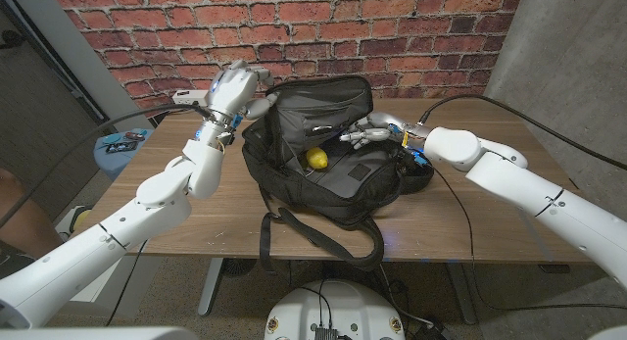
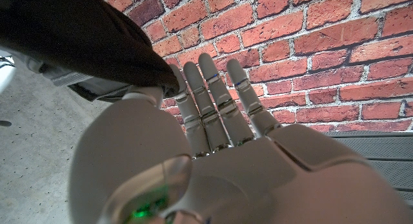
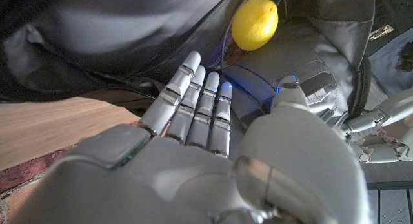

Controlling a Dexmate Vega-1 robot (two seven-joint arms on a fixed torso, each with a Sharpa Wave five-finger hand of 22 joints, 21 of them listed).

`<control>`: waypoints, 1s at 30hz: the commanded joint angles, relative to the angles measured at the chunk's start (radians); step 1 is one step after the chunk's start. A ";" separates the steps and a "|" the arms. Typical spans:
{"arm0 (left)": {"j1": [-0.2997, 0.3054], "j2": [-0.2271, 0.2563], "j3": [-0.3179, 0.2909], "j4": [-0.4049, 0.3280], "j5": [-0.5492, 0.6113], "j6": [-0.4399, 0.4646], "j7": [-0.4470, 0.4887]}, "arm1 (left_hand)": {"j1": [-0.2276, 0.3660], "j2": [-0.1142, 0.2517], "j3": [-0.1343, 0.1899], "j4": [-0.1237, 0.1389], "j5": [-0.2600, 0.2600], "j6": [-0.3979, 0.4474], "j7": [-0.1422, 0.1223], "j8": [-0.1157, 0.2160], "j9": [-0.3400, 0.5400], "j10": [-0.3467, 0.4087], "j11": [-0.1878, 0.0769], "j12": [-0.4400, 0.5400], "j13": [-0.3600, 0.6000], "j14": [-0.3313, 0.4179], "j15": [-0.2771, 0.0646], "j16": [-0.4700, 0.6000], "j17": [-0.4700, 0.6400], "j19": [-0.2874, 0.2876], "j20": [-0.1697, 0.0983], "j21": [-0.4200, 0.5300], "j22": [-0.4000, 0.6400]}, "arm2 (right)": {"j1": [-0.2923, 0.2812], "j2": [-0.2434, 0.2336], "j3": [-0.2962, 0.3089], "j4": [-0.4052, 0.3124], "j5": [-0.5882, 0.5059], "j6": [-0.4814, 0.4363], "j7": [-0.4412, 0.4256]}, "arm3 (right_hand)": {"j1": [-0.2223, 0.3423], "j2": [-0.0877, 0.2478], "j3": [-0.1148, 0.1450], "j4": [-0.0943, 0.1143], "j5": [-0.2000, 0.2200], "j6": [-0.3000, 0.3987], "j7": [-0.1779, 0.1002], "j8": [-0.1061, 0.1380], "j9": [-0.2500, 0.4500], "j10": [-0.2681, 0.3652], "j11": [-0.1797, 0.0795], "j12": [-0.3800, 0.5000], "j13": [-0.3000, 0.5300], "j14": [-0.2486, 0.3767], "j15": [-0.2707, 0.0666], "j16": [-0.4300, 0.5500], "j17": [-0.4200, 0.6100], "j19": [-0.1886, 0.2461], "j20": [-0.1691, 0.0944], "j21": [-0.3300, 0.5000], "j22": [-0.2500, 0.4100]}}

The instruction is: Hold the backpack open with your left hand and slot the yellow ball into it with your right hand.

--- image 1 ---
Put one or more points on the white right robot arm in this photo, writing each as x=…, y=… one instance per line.
x=529, y=188

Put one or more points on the red brick print backdrop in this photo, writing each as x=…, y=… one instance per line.
x=343, y=36

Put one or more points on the grey table leg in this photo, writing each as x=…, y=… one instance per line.
x=210, y=286
x=460, y=291

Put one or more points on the black backpack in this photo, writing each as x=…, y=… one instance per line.
x=313, y=173

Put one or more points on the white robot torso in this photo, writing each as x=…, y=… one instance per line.
x=333, y=310

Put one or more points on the person's bare leg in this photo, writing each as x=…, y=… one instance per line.
x=24, y=222

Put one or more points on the grey black sneaker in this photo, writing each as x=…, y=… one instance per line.
x=12, y=264

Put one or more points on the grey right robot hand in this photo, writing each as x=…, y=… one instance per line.
x=382, y=127

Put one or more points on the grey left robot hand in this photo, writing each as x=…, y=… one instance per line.
x=232, y=92

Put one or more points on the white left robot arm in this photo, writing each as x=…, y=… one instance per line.
x=132, y=222

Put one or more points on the white yellow sneaker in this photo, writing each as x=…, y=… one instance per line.
x=76, y=217

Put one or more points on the white power strip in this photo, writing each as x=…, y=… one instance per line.
x=188, y=97

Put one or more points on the small red black gadget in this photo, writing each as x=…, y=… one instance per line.
x=134, y=135

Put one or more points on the black smartphone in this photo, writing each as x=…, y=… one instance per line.
x=121, y=147

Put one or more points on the blue round stool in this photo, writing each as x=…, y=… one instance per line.
x=115, y=166

